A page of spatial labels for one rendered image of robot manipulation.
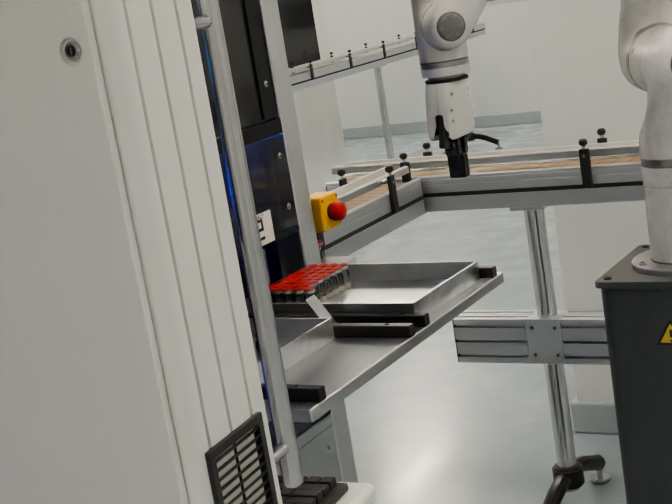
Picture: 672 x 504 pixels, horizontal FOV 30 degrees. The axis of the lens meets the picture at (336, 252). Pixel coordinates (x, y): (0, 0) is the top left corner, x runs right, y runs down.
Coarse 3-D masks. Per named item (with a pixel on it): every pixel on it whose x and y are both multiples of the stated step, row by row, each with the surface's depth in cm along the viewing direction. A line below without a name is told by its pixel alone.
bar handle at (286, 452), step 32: (224, 64) 138; (224, 96) 138; (224, 128) 139; (224, 160) 140; (256, 224) 142; (256, 256) 142; (256, 288) 143; (256, 320) 144; (288, 416) 146; (288, 448) 147; (288, 480) 148
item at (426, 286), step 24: (360, 264) 241; (384, 264) 238; (408, 264) 236; (432, 264) 233; (456, 264) 231; (360, 288) 236; (384, 288) 233; (408, 288) 230; (432, 288) 228; (456, 288) 221; (288, 312) 221; (312, 312) 218; (336, 312) 216; (360, 312) 213; (384, 312) 210; (408, 312) 208
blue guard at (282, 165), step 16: (256, 144) 235; (272, 144) 240; (256, 160) 235; (272, 160) 240; (224, 176) 226; (256, 176) 235; (272, 176) 239; (288, 176) 244; (256, 192) 235; (272, 192) 239; (288, 192) 244; (256, 208) 235; (272, 208) 239; (288, 224) 244
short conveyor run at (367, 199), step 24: (384, 168) 318; (408, 168) 315; (336, 192) 297; (360, 192) 294; (384, 192) 306; (408, 192) 309; (360, 216) 289; (384, 216) 299; (408, 216) 309; (336, 240) 280; (360, 240) 289
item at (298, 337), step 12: (252, 324) 215; (276, 324) 212; (288, 324) 211; (300, 324) 209; (312, 324) 208; (324, 324) 205; (252, 336) 215; (288, 336) 211; (300, 336) 199; (312, 336) 201; (324, 336) 204; (288, 348) 195; (300, 348) 198; (312, 348) 201; (288, 360) 195
